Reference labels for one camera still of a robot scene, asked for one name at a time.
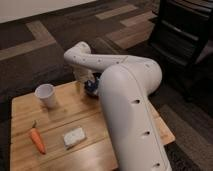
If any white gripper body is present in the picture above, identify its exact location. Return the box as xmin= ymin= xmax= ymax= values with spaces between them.
xmin=74 ymin=67 xmax=94 ymax=82

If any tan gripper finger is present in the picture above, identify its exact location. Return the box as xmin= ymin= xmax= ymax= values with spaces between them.
xmin=76 ymin=81 xmax=81 ymax=94
xmin=86 ymin=80 xmax=93 ymax=87

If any blue ceramic bowl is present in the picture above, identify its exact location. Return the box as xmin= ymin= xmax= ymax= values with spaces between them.
xmin=84 ymin=73 xmax=101 ymax=97

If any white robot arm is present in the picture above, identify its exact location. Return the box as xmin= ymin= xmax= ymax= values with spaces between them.
xmin=64 ymin=41 xmax=172 ymax=171

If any white paper cup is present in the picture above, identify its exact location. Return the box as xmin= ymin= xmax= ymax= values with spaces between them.
xmin=34 ymin=84 xmax=57 ymax=108

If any white sponge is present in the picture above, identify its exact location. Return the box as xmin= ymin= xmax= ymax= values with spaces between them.
xmin=63 ymin=127 xmax=86 ymax=149

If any orange carrot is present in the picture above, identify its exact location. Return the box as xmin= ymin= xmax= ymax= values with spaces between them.
xmin=29 ymin=122 xmax=46 ymax=154

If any black furniture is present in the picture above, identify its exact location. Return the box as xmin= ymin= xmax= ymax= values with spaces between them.
xmin=149 ymin=0 xmax=213 ymax=67

